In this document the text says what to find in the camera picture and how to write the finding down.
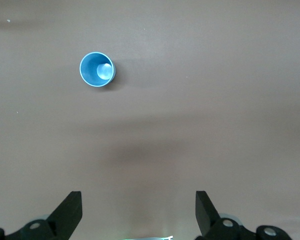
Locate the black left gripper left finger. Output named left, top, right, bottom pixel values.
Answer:
left=0, top=191, right=83, bottom=240

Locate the blue plastic cup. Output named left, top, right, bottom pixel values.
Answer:
left=79, top=51, right=117, bottom=88

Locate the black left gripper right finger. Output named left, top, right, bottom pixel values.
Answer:
left=195, top=190, right=291, bottom=240

